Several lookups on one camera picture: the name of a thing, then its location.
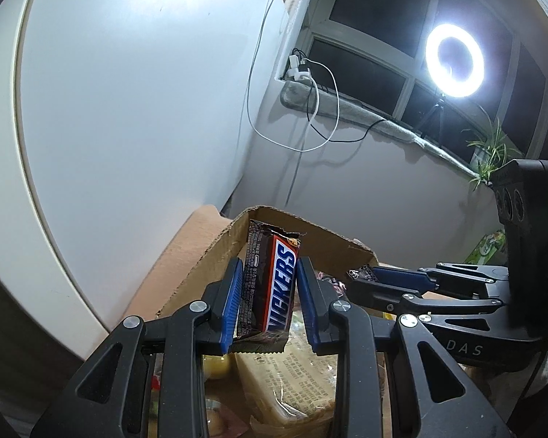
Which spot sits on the small dark packet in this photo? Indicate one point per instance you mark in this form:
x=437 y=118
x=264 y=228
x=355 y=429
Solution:
x=360 y=273

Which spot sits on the dark window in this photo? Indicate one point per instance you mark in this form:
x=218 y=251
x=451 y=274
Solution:
x=370 y=23

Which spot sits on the white charger plug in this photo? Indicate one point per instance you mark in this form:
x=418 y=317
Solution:
x=299 y=67

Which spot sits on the brown chocolate bar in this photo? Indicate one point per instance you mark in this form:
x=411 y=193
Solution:
x=274 y=283

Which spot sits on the bread packet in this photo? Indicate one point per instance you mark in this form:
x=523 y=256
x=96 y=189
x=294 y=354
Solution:
x=287 y=383

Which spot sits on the yellow round candy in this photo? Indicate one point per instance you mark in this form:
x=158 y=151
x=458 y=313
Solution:
x=217 y=367

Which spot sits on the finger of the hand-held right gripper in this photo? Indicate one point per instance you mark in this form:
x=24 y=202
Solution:
x=402 y=278
x=379 y=296

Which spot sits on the black tripod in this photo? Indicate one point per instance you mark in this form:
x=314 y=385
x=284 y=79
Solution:
x=434 y=114

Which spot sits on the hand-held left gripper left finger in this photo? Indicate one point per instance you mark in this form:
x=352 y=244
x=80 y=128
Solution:
x=233 y=301

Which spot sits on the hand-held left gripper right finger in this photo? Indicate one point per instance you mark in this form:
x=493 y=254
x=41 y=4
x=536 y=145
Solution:
x=308 y=301

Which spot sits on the cardboard box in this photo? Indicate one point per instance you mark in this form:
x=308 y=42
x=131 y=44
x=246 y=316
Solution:
x=319 y=237

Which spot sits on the grey padded sill cover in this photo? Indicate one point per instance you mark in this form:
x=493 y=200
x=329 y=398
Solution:
x=370 y=118

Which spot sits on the green potted plant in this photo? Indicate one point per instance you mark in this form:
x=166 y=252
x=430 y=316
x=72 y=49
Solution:
x=491 y=146

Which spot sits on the pink patterned packet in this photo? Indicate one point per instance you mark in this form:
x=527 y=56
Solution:
x=333 y=283

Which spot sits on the white wardrobe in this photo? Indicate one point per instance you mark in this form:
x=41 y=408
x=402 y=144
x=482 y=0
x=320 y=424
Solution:
x=141 y=100

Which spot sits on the green yellow carton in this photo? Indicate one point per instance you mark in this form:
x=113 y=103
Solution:
x=488 y=246

